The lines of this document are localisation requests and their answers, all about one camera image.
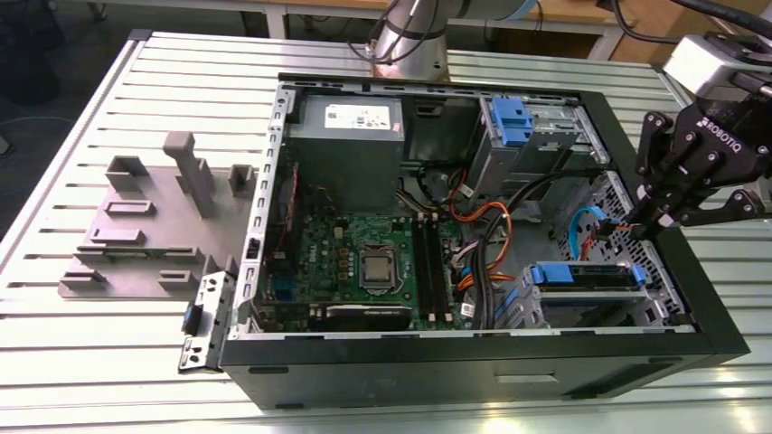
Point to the green motherboard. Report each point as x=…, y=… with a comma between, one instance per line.
x=385, y=226

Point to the metal disk bay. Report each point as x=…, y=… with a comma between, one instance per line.
x=578, y=296

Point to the black RAM slot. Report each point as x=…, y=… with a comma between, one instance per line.
x=440, y=267
x=424, y=267

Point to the grey parts rack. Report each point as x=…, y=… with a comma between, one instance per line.
x=150, y=226

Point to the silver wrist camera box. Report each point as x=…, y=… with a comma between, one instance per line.
x=698, y=63

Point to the green RAM stick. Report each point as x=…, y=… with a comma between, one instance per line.
x=129, y=254

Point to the metal rear bracket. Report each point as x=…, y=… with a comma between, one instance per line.
x=210, y=289

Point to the wooden desk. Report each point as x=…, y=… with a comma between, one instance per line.
x=578, y=20

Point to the black graphics card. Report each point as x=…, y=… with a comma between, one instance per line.
x=361, y=316

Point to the black open PC case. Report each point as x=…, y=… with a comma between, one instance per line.
x=421, y=361

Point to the hard disk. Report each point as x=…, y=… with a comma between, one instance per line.
x=554, y=273

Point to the black CPU socket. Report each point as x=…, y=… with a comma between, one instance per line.
x=381, y=248

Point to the metal optical drive bay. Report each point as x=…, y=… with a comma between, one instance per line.
x=542, y=153

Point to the silver CPU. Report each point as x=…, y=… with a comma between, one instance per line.
x=374, y=270

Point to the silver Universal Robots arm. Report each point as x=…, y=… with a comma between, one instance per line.
x=409, y=50

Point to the wooden cabinet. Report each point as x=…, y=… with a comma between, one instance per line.
x=693, y=27

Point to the grey power supply unit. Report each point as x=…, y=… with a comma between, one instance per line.
x=344, y=167

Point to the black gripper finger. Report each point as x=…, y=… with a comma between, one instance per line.
x=653, y=149
x=724, y=210

